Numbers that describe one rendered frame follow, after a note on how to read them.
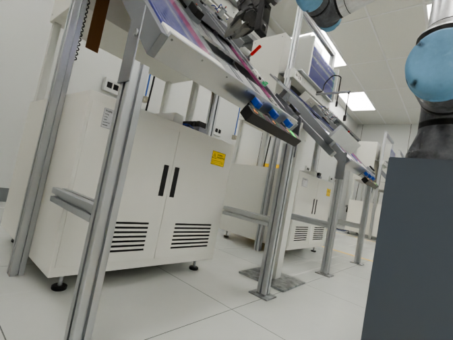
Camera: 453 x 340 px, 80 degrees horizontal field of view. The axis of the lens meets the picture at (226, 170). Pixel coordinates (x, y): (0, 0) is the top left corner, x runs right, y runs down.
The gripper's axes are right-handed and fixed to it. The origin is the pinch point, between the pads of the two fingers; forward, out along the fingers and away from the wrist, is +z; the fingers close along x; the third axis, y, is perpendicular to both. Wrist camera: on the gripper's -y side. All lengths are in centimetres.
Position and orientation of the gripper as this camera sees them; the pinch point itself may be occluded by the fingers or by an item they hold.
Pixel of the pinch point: (228, 37)
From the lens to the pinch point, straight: 113.4
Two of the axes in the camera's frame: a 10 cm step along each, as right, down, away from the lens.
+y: -2.2, -8.9, 3.9
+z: -7.4, 4.1, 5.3
